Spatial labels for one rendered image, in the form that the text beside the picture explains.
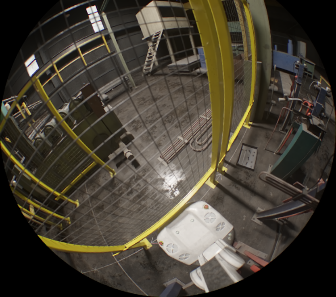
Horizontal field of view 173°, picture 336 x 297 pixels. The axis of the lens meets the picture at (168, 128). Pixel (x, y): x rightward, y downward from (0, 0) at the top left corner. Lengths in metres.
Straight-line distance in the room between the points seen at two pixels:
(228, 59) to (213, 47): 0.18
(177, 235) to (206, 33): 1.25
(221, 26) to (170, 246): 1.39
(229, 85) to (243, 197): 1.18
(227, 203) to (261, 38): 2.05
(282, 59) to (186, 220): 6.35
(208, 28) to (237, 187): 1.42
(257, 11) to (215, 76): 1.53
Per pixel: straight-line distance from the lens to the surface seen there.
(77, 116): 2.05
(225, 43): 0.59
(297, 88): 1.91
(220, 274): 0.57
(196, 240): 1.06
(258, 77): 1.80
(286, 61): 6.31
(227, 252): 0.63
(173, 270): 1.52
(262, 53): 1.82
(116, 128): 2.15
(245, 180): 1.49
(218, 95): 0.50
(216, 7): 0.61
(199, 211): 0.97
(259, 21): 1.83
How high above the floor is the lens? 1.34
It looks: 40 degrees down
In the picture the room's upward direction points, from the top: 22 degrees counter-clockwise
